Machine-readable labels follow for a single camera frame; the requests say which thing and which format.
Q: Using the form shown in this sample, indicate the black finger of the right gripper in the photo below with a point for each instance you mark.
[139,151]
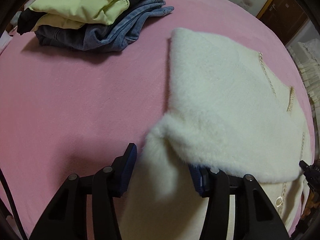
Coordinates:
[311,173]

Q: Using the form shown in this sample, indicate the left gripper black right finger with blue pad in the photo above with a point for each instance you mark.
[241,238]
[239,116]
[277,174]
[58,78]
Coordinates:
[255,215]

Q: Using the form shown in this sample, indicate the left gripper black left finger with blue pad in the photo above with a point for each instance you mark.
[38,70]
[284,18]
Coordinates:
[65,217]

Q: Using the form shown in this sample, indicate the white fuzzy cardigan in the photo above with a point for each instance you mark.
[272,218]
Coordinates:
[228,110]

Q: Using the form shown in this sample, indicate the pink bed blanket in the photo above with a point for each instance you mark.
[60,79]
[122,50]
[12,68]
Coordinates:
[65,111]

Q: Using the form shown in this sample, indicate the beige ruffled cover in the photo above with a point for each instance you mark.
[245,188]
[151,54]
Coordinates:
[306,57]

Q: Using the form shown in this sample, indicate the blue folded jeans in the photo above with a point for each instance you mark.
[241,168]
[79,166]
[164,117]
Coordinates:
[104,38]

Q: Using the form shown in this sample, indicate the light green folded garment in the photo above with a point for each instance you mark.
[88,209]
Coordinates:
[72,14]

